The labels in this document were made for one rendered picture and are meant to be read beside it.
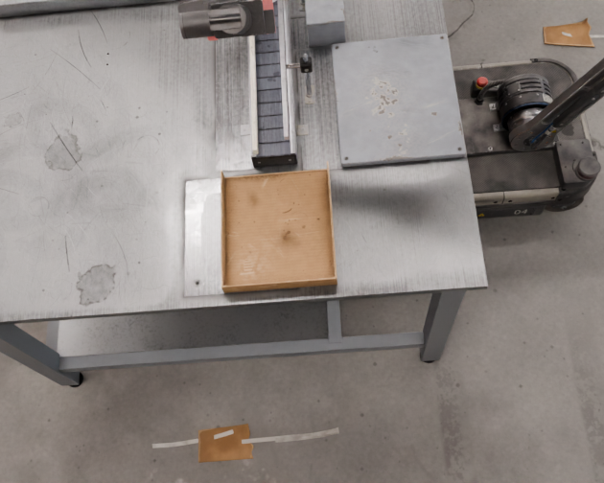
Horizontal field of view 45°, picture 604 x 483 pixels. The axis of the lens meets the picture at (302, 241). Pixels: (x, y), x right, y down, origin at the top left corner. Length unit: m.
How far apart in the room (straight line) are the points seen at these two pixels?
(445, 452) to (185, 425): 0.84
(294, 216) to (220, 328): 0.68
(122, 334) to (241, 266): 0.78
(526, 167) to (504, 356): 0.63
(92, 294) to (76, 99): 0.56
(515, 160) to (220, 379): 1.22
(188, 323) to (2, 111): 0.83
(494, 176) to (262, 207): 0.98
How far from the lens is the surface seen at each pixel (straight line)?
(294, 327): 2.26
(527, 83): 2.46
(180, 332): 2.32
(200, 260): 1.71
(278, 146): 1.76
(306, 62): 1.78
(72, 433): 2.59
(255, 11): 1.51
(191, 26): 1.42
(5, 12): 2.28
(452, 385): 2.45
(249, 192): 1.76
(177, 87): 1.97
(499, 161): 2.50
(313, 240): 1.69
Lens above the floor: 2.38
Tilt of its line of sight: 66 degrees down
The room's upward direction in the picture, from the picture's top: 11 degrees counter-clockwise
